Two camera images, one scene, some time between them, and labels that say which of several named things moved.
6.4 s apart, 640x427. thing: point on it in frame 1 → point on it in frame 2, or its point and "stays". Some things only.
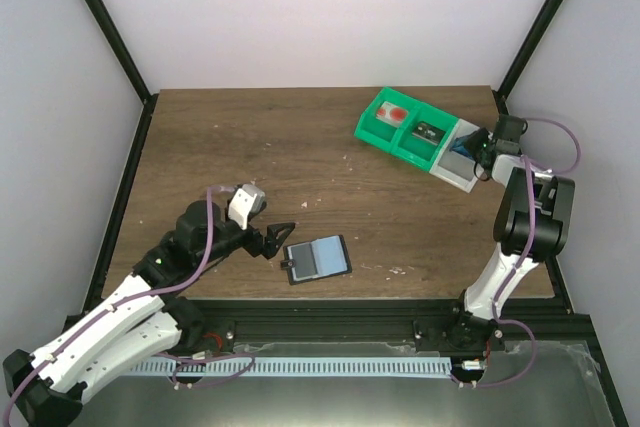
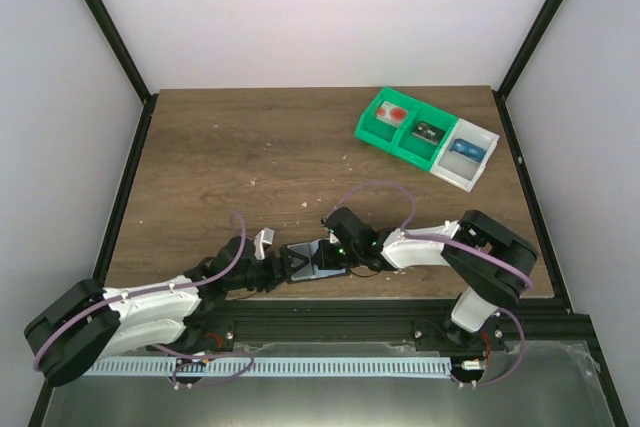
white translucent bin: [453, 166] stays
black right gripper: [481, 145] → [321, 254]
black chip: [428, 132] stays
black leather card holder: [317, 259] stays
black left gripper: [258, 241] → [275, 269]
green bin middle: [422, 137] stays
